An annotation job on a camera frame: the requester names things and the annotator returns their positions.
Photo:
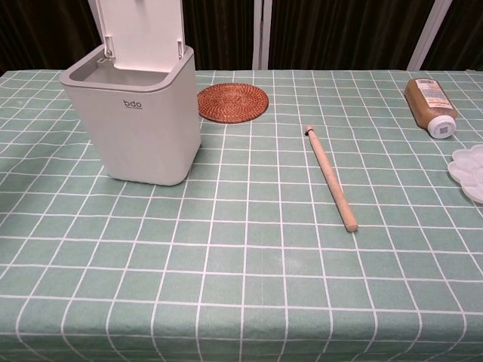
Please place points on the green checkered tablecloth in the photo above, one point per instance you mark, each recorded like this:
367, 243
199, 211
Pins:
241, 264

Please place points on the white plastic bin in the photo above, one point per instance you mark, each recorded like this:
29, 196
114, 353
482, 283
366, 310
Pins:
139, 113

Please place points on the brown sauce bottle white cap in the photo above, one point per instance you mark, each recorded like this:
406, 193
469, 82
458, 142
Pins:
432, 107

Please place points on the grey metal partition post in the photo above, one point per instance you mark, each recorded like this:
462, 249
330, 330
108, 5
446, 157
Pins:
426, 34
262, 34

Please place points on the wooden rolling pin stick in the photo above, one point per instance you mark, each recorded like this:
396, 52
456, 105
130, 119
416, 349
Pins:
330, 177

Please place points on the white flower-shaped palette dish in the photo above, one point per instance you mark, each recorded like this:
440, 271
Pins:
469, 171

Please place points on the round brown woven coaster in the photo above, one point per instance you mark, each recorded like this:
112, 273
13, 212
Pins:
232, 102

